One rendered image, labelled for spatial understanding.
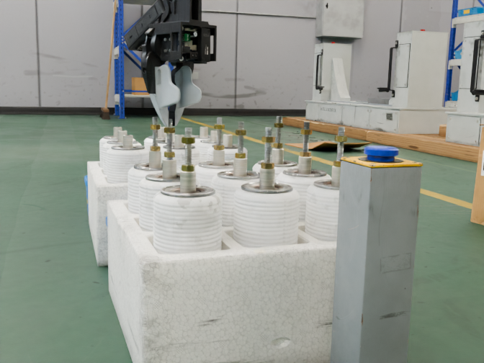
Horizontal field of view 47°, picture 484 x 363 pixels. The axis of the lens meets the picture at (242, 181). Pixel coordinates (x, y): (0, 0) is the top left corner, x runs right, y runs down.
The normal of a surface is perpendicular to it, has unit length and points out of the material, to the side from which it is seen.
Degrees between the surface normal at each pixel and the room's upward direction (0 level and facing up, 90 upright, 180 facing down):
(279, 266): 90
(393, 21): 90
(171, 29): 90
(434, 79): 90
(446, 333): 0
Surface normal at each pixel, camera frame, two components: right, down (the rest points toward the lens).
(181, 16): -0.68, 0.11
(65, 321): 0.02, -0.99
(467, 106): -0.95, 0.03
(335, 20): 0.30, 0.17
